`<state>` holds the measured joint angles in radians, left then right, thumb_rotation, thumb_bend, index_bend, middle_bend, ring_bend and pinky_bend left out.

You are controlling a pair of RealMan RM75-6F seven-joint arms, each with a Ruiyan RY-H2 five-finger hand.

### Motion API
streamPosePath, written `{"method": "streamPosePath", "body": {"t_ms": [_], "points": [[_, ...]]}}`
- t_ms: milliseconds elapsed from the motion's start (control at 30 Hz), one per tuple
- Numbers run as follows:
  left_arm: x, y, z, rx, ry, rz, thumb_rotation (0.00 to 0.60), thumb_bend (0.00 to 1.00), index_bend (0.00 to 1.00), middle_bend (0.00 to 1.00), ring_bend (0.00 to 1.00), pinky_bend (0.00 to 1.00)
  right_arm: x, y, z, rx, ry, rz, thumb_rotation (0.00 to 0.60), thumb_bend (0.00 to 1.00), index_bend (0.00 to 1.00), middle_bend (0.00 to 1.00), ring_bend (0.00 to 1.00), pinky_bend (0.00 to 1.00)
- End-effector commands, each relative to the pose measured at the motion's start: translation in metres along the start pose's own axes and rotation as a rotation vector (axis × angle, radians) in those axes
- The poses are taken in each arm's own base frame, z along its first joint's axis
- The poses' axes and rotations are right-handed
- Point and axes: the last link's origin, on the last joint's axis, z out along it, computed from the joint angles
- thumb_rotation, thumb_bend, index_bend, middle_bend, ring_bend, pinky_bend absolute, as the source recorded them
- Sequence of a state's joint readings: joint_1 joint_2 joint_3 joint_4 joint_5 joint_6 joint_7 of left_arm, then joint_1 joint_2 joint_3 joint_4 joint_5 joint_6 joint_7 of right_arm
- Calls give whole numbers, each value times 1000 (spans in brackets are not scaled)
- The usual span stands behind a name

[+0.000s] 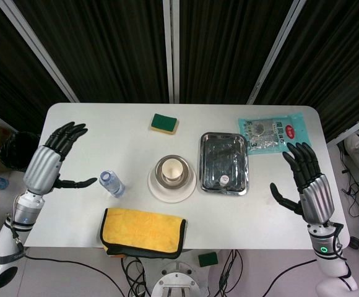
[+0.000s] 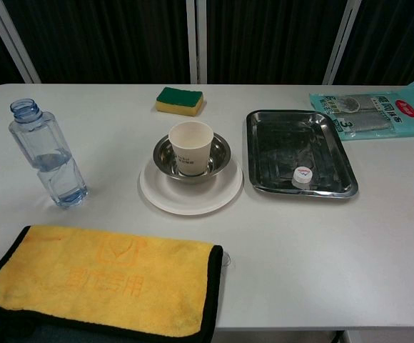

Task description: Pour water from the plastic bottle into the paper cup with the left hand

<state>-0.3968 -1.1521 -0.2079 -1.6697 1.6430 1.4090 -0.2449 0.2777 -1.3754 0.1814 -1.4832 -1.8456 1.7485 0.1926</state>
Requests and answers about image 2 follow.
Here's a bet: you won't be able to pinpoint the clear plastic water bottle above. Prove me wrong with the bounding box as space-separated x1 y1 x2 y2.
8 98 89 209

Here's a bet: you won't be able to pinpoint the white paper cup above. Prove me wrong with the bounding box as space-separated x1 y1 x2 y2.
168 121 214 178

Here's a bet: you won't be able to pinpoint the white bottle cap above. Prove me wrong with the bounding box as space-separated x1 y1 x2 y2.
291 166 314 187

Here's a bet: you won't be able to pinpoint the stainless steel bowl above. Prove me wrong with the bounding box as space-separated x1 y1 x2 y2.
153 132 232 184

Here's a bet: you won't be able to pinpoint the white round plate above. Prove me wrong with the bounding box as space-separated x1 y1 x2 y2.
138 156 244 217

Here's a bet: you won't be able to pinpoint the stainless steel rectangular tray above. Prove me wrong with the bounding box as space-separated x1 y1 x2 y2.
246 109 359 200

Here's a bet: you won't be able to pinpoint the yellow sponge with green pad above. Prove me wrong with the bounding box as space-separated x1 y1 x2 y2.
155 86 205 118

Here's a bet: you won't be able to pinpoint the yellow towel with black trim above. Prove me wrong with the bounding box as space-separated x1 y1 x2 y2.
0 224 224 343

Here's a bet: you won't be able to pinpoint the teal packaged cleaning cloths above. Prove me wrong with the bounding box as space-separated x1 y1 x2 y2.
308 81 414 141

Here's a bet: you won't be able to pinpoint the white partition frame post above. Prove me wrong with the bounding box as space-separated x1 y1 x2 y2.
187 0 208 85
0 0 41 85
322 0 362 86

